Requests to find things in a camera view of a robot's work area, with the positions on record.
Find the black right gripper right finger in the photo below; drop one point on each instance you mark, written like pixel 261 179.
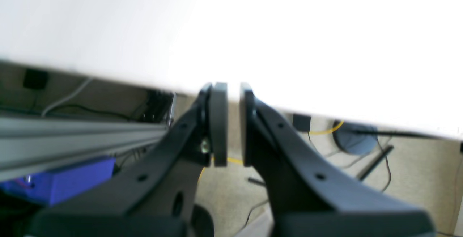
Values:
pixel 308 196

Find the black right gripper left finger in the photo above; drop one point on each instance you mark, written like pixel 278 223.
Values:
pixel 155 197

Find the grey aluminium frame rail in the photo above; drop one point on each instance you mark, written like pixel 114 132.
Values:
pixel 33 145

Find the round blue-grey stand base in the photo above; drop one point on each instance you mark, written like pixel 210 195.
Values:
pixel 355 139

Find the blue box under table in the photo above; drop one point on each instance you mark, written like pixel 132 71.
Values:
pixel 57 185

